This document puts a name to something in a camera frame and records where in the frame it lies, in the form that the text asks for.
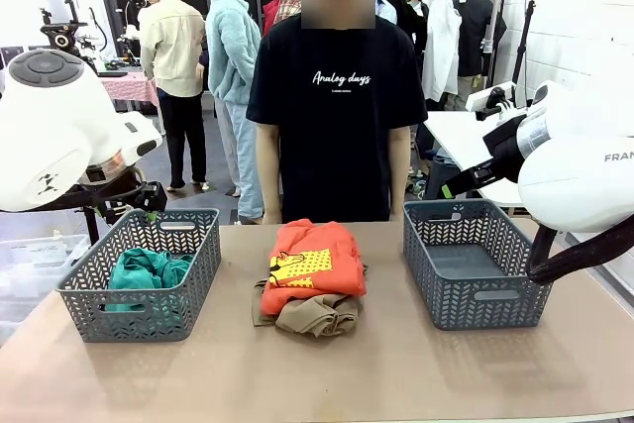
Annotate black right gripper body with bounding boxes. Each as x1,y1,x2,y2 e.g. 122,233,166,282
481,115,528,183

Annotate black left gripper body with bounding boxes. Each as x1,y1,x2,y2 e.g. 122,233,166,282
98,179,168,219

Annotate teal green garment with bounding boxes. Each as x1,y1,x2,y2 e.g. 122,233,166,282
104,246,196,313

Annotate orange printed t-shirt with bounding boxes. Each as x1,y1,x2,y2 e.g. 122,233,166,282
259,218,369,317

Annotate tan trousers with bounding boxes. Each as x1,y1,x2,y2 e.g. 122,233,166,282
250,275,366,339

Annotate person's left forearm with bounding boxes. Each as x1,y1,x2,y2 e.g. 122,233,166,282
387,124,412,214

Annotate person's right forearm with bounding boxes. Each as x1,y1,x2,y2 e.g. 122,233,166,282
255,122,282,216

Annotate large white side table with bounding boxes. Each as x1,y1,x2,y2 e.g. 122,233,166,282
422,110,527,209

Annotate gray woven plastic basket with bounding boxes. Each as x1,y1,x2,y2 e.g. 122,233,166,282
401,198,562,332
54,207,222,344

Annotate black light stand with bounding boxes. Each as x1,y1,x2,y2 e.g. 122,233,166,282
509,0,539,93

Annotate red checkered cloth table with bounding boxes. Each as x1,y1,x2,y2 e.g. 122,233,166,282
97,70,160,108

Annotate mannequin in white shirt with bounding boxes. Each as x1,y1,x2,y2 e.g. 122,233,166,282
421,0,465,110

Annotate mannequin in black shirt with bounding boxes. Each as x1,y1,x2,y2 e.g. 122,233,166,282
452,0,508,97

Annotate translucent plastic storage bin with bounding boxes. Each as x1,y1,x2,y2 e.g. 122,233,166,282
0,234,91,346

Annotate person in black t-shirt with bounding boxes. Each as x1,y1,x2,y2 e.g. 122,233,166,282
245,13,429,224

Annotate mannequin in cream shirt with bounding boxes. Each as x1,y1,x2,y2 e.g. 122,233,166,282
138,0,209,193

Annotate mannequin in light blue fleece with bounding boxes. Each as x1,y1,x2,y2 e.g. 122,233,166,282
204,0,264,224

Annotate mannequin in red top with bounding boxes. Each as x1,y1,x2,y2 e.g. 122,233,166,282
262,0,279,38

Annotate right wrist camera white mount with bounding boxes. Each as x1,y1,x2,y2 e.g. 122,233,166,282
465,85,522,123

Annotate black right arm cable sleeve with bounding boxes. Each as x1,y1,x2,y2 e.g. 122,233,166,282
525,213,634,286

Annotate black camera tripod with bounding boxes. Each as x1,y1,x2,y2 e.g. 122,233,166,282
39,0,103,247

